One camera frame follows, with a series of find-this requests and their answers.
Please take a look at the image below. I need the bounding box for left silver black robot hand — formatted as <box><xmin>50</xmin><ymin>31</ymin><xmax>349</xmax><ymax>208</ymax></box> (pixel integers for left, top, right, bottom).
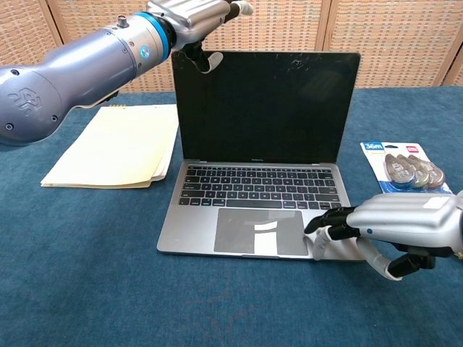
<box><xmin>146</xmin><ymin>0</ymin><xmax>254</xmax><ymax>75</ymax></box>

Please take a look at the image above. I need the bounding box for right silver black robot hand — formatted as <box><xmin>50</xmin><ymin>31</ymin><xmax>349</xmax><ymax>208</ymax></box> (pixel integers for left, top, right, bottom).
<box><xmin>303</xmin><ymin>191</ymin><xmax>463</xmax><ymax>282</ymax></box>

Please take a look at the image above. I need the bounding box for silver grey laptop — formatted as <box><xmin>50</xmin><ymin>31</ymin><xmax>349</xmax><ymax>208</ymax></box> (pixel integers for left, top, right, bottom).
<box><xmin>156</xmin><ymin>50</ymin><xmax>366</xmax><ymax>262</ymax></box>

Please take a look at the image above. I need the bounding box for blue correction tape pack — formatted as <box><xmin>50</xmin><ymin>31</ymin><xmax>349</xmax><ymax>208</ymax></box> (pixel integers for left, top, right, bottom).
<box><xmin>360</xmin><ymin>141</ymin><xmax>453</xmax><ymax>196</ymax></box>

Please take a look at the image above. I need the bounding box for beige paper notepad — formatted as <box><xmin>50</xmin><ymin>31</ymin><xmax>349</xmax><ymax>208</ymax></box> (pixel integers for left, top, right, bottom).
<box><xmin>40</xmin><ymin>104</ymin><xmax>180</xmax><ymax>190</ymax></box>

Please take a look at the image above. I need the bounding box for blue fabric table mat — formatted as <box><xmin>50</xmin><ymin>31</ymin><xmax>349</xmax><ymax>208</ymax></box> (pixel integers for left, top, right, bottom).
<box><xmin>0</xmin><ymin>85</ymin><xmax>463</xmax><ymax>347</ymax></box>

